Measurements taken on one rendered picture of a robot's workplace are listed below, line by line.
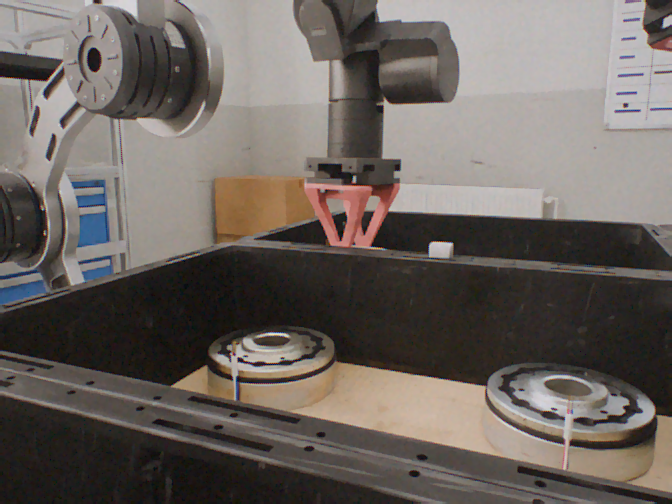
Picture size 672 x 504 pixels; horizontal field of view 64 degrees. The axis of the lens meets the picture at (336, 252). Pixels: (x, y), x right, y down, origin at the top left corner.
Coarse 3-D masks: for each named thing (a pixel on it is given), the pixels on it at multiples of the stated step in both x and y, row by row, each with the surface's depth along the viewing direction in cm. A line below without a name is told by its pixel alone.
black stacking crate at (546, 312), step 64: (256, 256) 50; (64, 320) 34; (128, 320) 39; (192, 320) 46; (256, 320) 52; (320, 320) 49; (384, 320) 46; (448, 320) 44; (512, 320) 42; (576, 320) 40; (640, 320) 39; (640, 384) 39
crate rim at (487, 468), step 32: (192, 256) 46; (320, 256) 48; (352, 256) 47; (384, 256) 45; (416, 256) 45; (64, 288) 35; (96, 288) 36; (0, 320) 30; (0, 352) 24; (64, 384) 21; (96, 384) 21; (128, 384) 21; (160, 384) 21; (224, 416) 19; (256, 416) 19; (288, 416) 19; (352, 448) 17; (384, 448) 17; (416, 448) 17; (448, 448) 17; (480, 480) 15; (512, 480) 15; (544, 480) 15; (576, 480) 15; (608, 480) 15
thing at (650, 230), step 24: (336, 216) 74; (408, 216) 75; (432, 216) 74; (456, 216) 72; (480, 216) 71; (504, 216) 71; (240, 240) 53; (264, 240) 53; (528, 264) 42; (552, 264) 42; (576, 264) 42
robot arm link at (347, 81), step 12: (336, 60) 53; (348, 60) 52; (360, 60) 52; (372, 60) 52; (336, 72) 53; (348, 72) 52; (360, 72) 52; (372, 72) 52; (336, 84) 53; (348, 84) 52; (360, 84) 52; (372, 84) 53; (336, 96) 53; (348, 96) 52; (360, 96) 52; (372, 96) 53
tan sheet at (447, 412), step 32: (192, 384) 44; (352, 384) 44; (384, 384) 44; (416, 384) 44; (448, 384) 44; (320, 416) 39; (352, 416) 39; (384, 416) 39; (416, 416) 39; (448, 416) 39; (480, 416) 39; (480, 448) 35; (640, 480) 31
